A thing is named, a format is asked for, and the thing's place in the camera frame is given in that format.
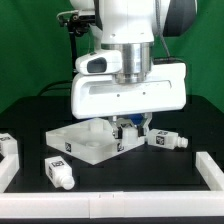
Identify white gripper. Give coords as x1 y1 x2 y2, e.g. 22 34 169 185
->
71 63 186 139

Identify white square tabletop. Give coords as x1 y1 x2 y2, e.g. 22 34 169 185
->
46 118 145 165

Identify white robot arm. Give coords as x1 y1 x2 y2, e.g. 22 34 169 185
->
71 0 197 139

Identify white U-shaped obstacle fence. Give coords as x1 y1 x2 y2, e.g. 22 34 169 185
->
0 152 224 219

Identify black cable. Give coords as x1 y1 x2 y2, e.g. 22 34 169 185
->
37 79 75 97

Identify black camera stand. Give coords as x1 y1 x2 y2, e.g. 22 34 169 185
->
56 9 95 77

